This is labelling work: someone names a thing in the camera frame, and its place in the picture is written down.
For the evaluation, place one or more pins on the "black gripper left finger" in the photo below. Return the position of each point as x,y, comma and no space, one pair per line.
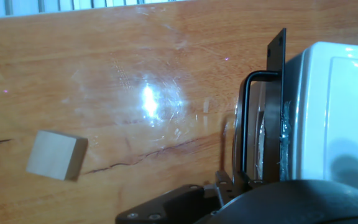
172,205

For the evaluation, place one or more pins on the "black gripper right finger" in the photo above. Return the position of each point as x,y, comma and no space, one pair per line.
258,183

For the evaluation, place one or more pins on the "small wooden cube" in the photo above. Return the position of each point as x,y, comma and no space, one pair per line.
54,155

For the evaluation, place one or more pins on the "white drawer cabinet housing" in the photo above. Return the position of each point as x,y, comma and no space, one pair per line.
337,109

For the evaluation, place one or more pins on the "glossy wooden board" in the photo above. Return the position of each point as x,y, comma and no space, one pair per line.
135,46

